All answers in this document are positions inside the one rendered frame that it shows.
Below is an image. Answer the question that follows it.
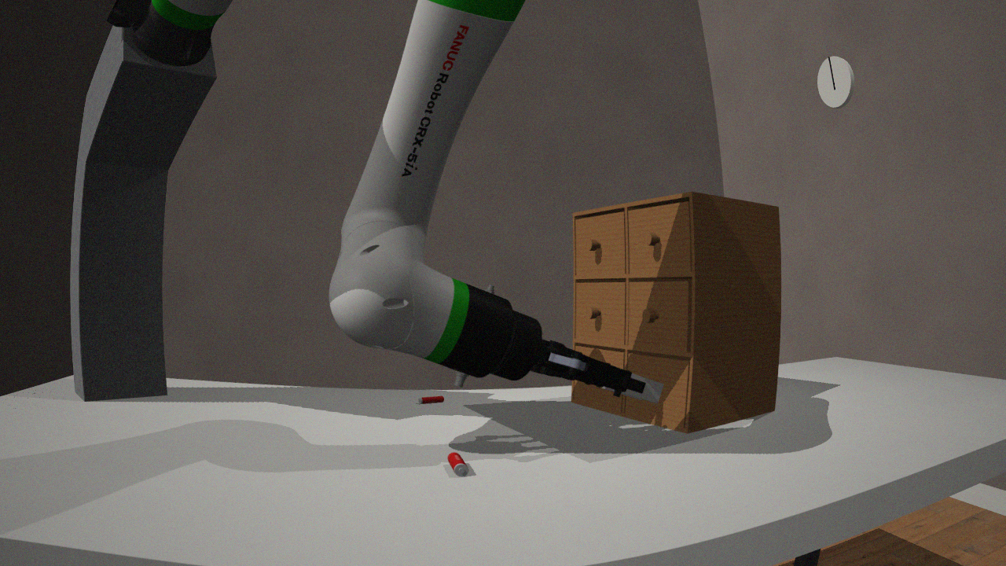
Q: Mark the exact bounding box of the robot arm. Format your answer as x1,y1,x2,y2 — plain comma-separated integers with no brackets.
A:
107,0,526,388

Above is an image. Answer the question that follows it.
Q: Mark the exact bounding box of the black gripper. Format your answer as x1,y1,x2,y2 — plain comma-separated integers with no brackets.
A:
491,311,664,403

